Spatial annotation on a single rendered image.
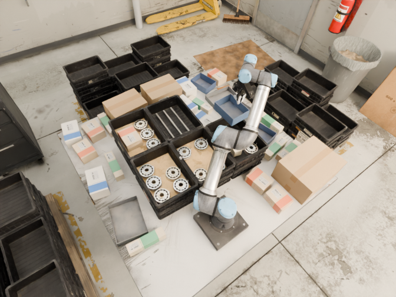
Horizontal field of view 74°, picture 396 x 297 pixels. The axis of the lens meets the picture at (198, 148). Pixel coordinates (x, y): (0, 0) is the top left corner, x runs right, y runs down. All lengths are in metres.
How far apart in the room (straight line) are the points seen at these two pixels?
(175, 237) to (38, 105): 2.67
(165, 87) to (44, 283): 1.68
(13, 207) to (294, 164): 2.09
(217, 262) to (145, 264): 0.44
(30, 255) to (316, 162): 2.14
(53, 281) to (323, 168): 1.94
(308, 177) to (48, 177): 2.46
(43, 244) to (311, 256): 2.20
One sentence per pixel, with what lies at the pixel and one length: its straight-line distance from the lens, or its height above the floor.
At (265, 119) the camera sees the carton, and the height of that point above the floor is 0.76.
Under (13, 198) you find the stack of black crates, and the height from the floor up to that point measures 0.49.
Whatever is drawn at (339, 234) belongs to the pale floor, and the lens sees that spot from 2.91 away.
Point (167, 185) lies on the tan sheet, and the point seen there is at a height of 0.83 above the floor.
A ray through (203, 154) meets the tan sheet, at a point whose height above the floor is 0.83.
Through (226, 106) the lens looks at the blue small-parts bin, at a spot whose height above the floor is 1.08.
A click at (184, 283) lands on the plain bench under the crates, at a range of 1.72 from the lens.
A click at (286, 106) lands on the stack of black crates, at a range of 3.10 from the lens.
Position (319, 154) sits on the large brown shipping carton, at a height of 0.90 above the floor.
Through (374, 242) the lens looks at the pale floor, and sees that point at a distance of 3.06.
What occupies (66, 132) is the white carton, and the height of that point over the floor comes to 0.79.
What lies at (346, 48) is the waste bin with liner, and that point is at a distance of 4.08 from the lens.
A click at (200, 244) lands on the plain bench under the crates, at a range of 1.77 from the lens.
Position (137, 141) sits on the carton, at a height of 0.91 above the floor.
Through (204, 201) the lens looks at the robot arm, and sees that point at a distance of 1.57.
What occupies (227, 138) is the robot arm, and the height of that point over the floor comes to 1.23.
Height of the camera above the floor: 2.40
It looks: 54 degrees down
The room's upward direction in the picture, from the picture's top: 4 degrees clockwise
